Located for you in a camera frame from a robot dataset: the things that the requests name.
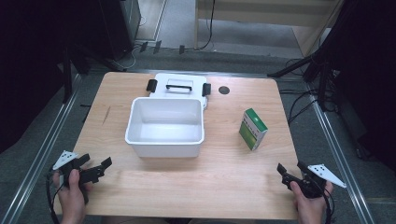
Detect metal floor rail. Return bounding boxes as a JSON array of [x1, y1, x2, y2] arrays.
[[0, 74, 84, 224], [306, 83, 376, 224]]

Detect white floor cable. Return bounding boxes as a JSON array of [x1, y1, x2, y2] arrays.
[[120, 15, 148, 71]]

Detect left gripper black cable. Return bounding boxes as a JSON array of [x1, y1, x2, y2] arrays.
[[45, 169, 64, 220]]

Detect black tripod stand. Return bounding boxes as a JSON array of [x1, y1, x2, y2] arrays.
[[266, 46, 339, 113]]

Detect black floor cables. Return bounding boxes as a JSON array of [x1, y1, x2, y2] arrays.
[[278, 57, 339, 126]]

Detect light wooden furniture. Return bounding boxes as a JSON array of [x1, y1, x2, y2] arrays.
[[193, 0, 345, 58]]

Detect green and white carton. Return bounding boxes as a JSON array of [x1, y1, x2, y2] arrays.
[[238, 107, 269, 152]]

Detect white plastic storage box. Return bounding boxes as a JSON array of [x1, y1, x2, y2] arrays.
[[124, 73, 213, 159]]

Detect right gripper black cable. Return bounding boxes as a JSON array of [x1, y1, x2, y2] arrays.
[[321, 188, 336, 224]]

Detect hanging black cable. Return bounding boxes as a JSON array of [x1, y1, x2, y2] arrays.
[[197, 0, 217, 51]]

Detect black cabinet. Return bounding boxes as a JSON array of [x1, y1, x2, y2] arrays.
[[97, 0, 142, 62]]

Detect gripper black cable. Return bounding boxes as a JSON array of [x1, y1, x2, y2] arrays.
[[45, 169, 64, 220], [321, 188, 336, 224]]

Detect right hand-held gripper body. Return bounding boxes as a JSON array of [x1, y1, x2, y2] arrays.
[[281, 163, 347, 200]]

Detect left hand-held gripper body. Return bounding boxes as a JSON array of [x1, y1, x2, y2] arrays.
[[51, 150, 105, 205]]

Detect person's left hand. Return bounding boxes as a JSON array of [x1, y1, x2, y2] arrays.
[[51, 168, 92, 224]]

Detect black metal stand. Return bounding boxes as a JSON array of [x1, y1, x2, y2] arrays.
[[60, 43, 92, 105]]

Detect person's right hand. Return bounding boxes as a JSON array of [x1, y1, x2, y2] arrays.
[[290, 180, 334, 224]]

